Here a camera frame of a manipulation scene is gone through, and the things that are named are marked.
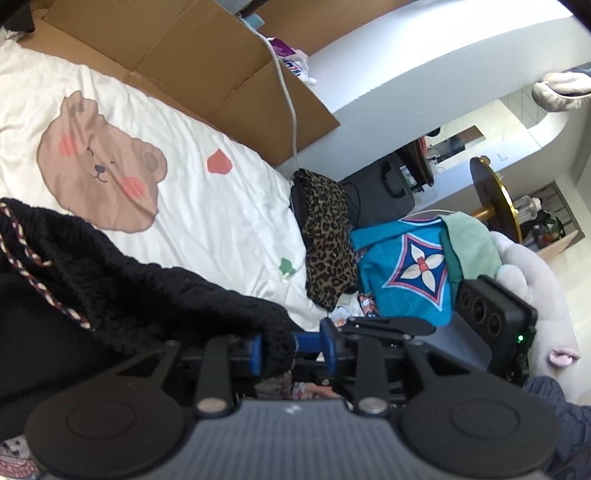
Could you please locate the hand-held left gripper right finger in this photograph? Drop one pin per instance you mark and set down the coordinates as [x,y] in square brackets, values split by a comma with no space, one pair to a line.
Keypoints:
[328,345]

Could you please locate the teal printed cloth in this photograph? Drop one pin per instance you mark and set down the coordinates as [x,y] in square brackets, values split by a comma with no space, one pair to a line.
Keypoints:
[378,258]

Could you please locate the black bag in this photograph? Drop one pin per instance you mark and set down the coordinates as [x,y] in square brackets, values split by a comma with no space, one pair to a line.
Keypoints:
[378,194]

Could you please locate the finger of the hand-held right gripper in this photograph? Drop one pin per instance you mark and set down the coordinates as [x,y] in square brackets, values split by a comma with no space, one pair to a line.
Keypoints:
[388,326]

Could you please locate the orange patterned cloth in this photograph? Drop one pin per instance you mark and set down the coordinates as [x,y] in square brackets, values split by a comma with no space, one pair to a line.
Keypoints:
[367,304]

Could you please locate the light blue box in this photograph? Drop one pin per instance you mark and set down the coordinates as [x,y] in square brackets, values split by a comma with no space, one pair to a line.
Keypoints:
[254,21]

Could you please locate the purple white packet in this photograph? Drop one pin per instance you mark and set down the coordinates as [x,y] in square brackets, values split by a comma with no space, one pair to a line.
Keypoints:
[290,57]

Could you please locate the pale pink plush toy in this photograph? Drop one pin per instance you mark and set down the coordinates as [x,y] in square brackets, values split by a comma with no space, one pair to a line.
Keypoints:
[535,277]

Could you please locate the brown cardboard panel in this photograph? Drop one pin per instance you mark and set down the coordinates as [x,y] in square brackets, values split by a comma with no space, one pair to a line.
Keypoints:
[332,23]

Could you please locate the flat cardboard sheet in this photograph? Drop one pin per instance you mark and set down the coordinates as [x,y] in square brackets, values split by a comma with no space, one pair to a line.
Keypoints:
[184,41]

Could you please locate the small cardboard box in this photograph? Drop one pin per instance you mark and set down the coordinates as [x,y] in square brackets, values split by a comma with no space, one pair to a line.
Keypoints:
[558,245]

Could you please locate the green cloth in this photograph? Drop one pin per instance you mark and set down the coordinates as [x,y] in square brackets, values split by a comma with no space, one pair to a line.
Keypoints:
[471,244]

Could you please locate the beige fuzzy cloth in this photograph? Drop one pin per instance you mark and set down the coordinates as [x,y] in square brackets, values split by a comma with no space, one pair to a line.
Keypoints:
[561,90]

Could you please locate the cream bear print bed sheet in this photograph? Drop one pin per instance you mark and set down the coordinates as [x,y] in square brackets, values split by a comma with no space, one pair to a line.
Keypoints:
[207,207]

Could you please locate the person's grey blue pants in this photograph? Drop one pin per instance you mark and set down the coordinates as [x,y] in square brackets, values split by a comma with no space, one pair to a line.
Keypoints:
[565,420]

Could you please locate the black knit garment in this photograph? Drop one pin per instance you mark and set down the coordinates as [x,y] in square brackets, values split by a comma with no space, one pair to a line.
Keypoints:
[138,295]

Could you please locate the round gold rim table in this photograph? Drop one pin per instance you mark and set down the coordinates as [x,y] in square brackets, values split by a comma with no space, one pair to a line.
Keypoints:
[489,194]

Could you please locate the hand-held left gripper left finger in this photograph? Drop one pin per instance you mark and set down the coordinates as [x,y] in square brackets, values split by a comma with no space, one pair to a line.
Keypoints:
[254,355]

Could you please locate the leopard print cloth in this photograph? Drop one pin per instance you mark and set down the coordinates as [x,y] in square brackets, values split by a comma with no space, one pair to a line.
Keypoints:
[328,240]

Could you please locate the bear pattern woven cloth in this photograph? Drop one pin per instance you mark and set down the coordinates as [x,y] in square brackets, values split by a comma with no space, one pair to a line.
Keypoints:
[13,454]

